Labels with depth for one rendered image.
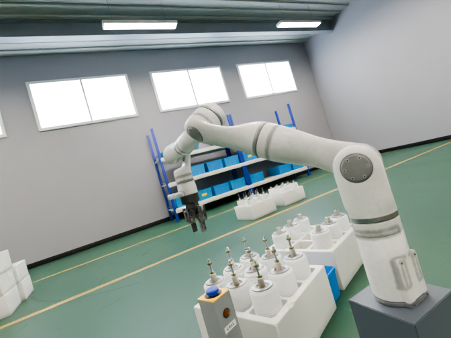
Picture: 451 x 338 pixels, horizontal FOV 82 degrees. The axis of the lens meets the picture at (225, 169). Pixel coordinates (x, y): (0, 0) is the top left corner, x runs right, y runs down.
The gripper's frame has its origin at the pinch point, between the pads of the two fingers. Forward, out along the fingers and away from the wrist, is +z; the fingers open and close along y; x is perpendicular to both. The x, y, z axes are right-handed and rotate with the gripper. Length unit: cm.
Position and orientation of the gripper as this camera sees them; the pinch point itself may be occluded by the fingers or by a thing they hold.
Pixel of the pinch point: (198, 228)
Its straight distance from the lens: 106.0
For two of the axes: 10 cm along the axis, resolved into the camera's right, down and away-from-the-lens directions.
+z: 2.8, 9.6, -0.2
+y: -6.0, 2.0, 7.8
